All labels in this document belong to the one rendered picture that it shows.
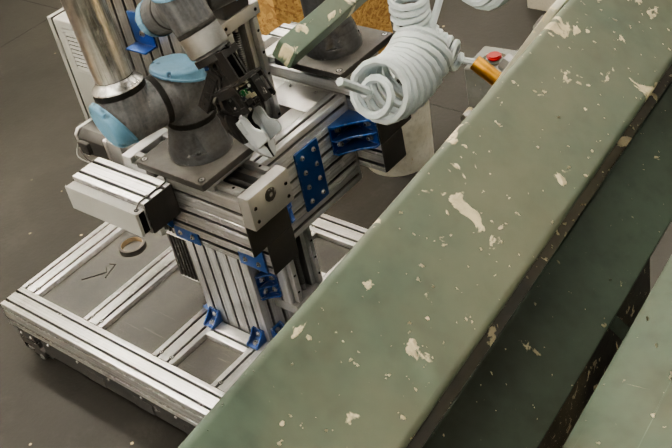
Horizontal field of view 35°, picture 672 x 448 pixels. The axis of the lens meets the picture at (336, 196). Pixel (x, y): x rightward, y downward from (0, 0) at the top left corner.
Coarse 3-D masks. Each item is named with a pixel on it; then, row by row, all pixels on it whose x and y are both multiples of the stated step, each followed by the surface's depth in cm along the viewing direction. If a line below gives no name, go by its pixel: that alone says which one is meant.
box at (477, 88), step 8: (488, 48) 281; (496, 48) 280; (472, 72) 274; (472, 80) 276; (480, 80) 274; (472, 88) 277; (480, 88) 276; (488, 88) 274; (472, 96) 279; (480, 96) 278; (472, 104) 281
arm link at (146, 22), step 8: (144, 0) 188; (136, 8) 191; (144, 8) 186; (136, 16) 190; (144, 16) 186; (152, 16) 183; (144, 24) 188; (152, 24) 185; (144, 32) 192; (152, 32) 189; (160, 32) 188; (168, 32) 188
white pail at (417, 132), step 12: (420, 108) 389; (420, 120) 391; (408, 132) 390; (420, 132) 394; (408, 144) 393; (420, 144) 397; (432, 144) 405; (408, 156) 397; (420, 156) 399; (396, 168) 400; (408, 168) 400; (420, 168) 402
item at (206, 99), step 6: (210, 72) 183; (210, 78) 184; (216, 78) 183; (204, 84) 186; (210, 84) 185; (216, 84) 184; (204, 90) 187; (210, 90) 186; (204, 96) 188; (210, 96) 187; (204, 102) 189; (210, 102) 188; (204, 108) 191; (210, 108) 190
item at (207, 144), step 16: (176, 128) 238; (192, 128) 237; (208, 128) 239; (224, 128) 243; (176, 144) 240; (192, 144) 239; (208, 144) 239; (224, 144) 242; (176, 160) 242; (192, 160) 240; (208, 160) 241
